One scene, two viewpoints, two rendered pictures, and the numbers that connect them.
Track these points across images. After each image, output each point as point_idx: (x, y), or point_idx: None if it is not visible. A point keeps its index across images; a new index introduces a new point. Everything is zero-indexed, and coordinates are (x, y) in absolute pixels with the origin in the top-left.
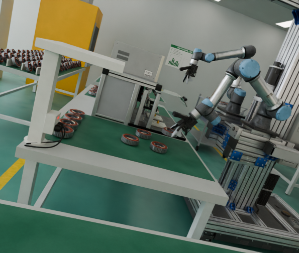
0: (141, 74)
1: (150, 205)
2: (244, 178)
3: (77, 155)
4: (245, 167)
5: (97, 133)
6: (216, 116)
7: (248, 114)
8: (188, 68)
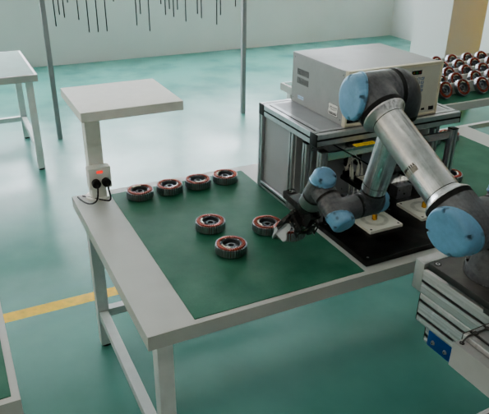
0: (325, 111)
1: (375, 406)
2: None
3: (100, 218)
4: None
5: (191, 206)
6: (330, 210)
7: None
8: None
